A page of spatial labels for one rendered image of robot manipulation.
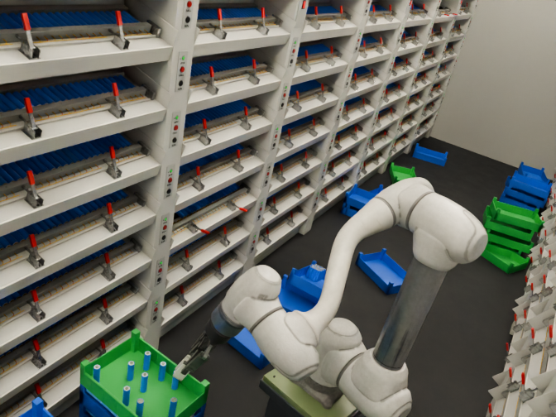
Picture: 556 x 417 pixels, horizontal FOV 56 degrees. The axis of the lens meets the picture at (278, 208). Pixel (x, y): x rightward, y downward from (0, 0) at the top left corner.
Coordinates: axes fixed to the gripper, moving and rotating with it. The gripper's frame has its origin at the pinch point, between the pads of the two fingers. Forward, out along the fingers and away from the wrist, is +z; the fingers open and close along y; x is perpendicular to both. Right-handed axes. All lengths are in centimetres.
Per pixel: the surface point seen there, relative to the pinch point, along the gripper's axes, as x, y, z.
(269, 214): -22, 129, 10
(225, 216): 3, 86, 1
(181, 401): -5.0, -3.5, 8.2
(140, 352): 10.1, 11.6, 15.3
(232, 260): -17, 107, 31
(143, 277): 19, 47, 19
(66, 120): 62, 18, -35
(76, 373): 21, 21, 49
